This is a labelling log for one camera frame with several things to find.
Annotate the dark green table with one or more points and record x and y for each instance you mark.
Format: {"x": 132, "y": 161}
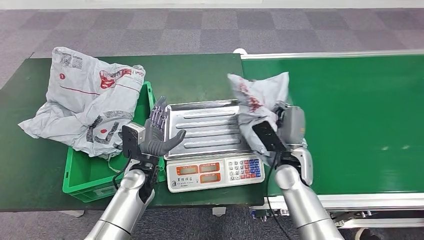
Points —
{"x": 198, "y": 76}

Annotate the bright green conveyor belt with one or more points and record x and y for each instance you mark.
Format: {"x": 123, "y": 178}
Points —
{"x": 357, "y": 116}

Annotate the green plastic crate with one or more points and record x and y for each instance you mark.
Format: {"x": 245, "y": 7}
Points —
{"x": 82, "y": 179}

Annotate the small grey mailer package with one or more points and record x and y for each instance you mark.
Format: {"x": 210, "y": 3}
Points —
{"x": 256, "y": 96}

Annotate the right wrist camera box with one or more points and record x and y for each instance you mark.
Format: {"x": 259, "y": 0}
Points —
{"x": 269, "y": 136}

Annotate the white electronic scale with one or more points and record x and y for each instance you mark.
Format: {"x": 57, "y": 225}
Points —
{"x": 215, "y": 172}

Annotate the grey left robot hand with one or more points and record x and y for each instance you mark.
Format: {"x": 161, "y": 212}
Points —
{"x": 159, "y": 136}

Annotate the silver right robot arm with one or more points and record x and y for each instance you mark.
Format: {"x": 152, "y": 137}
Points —
{"x": 304, "y": 198}

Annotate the large grey printed mailer bag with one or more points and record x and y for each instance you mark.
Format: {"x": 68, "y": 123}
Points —
{"x": 82, "y": 99}

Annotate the steel weighing tray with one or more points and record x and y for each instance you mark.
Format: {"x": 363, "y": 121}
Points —
{"x": 205, "y": 129}

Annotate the aluminium conveyor frame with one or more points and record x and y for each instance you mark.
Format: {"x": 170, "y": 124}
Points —
{"x": 364, "y": 202}

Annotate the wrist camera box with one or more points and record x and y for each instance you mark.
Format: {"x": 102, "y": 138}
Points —
{"x": 269, "y": 136}
{"x": 132, "y": 139}

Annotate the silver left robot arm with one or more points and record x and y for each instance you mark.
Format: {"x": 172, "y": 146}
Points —
{"x": 129, "y": 195}

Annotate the white table foot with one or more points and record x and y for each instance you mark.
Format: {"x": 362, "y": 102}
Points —
{"x": 71, "y": 213}
{"x": 219, "y": 211}

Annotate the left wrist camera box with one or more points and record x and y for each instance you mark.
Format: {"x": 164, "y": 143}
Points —
{"x": 132, "y": 139}

